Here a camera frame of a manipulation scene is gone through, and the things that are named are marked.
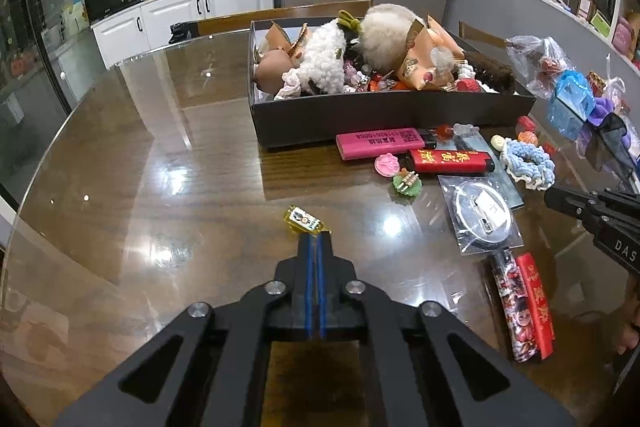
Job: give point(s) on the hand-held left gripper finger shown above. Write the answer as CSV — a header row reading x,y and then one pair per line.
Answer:
x,y
310,292
322,292

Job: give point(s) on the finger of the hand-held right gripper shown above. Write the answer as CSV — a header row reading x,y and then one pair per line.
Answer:
x,y
575,201

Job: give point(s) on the yellow gold charm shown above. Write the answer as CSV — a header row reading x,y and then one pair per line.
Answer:
x,y
303,219

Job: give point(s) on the small red lighter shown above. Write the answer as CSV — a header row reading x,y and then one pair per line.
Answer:
x,y
445,161

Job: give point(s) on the pink flower charm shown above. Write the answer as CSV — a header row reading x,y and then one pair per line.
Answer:
x,y
386,165

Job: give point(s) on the black cardboard box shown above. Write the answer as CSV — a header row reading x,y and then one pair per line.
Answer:
x,y
350,119

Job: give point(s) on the glass-topped wooden desktop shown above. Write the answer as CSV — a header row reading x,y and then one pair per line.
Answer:
x,y
175,207

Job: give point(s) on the person's right hand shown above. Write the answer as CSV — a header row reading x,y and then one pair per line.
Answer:
x,y
629,332

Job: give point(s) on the blue crochet scrunchie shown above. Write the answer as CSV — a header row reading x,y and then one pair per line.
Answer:
x,y
530,167

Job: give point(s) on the black scrunchie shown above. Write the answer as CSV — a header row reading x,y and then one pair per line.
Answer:
x,y
617,147

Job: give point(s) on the orange red charm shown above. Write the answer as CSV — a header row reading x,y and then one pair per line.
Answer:
x,y
528,138

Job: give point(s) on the purple scrunchie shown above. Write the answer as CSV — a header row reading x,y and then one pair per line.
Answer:
x,y
597,122

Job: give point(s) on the red raspberry charm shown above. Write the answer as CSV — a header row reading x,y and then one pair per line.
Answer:
x,y
525,123

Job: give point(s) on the round silver badge in bag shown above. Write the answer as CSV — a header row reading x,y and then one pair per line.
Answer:
x,y
482,214

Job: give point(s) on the white round charm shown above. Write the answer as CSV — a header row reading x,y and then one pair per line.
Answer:
x,y
498,143

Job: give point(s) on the blue transparent box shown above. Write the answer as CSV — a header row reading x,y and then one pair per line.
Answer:
x,y
570,104

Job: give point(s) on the dark patterned lighter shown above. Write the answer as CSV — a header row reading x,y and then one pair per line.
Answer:
x,y
512,307

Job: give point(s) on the green round charm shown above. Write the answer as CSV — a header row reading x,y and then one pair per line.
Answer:
x,y
406,183

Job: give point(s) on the clear plastic bag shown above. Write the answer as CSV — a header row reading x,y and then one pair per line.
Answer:
x,y
537,62

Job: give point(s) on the orange bead charm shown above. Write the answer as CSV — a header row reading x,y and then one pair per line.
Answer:
x,y
443,132

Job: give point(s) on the brown furry scrunchie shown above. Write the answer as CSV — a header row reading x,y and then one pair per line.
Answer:
x,y
492,72

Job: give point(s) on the pink lighter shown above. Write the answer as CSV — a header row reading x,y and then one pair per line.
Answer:
x,y
380,142

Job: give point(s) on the brown doll head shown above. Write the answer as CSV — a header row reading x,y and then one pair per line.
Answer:
x,y
272,69

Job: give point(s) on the white fluffy sheep plush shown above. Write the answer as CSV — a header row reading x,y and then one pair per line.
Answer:
x,y
320,57

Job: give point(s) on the beige fluffy pom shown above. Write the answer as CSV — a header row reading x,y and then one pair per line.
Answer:
x,y
387,34

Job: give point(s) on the white kitchen cabinet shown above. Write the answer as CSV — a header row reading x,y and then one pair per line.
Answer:
x,y
200,12

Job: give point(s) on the glass door with stickers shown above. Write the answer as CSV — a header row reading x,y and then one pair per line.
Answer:
x,y
45,72

